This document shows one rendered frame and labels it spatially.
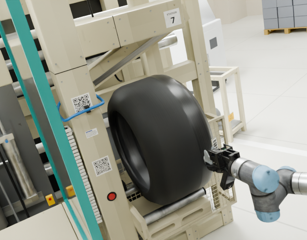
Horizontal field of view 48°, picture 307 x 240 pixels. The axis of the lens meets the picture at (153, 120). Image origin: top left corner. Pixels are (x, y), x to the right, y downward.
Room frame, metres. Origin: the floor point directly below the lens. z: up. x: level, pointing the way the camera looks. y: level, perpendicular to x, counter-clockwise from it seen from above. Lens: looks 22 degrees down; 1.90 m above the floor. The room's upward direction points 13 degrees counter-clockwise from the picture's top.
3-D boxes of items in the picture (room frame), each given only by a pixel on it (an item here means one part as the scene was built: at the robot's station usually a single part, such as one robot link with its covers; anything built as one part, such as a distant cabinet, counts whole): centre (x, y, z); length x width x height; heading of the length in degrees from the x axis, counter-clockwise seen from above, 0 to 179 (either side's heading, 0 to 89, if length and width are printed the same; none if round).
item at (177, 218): (1.36, 0.00, 0.84); 0.36 x 0.09 x 0.06; 112
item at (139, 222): (1.42, 0.22, 0.90); 0.40 x 0.03 x 0.10; 22
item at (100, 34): (1.81, 0.05, 1.71); 0.61 x 0.25 x 0.15; 112
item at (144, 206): (1.49, 0.06, 0.80); 0.37 x 0.36 x 0.02; 22
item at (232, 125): (3.81, -0.74, 0.40); 0.60 x 0.35 x 0.80; 42
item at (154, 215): (1.36, 0.00, 0.90); 0.35 x 0.05 x 0.05; 112
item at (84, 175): (1.32, 0.35, 1.19); 0.05 x 0.04 x 0.48; 22
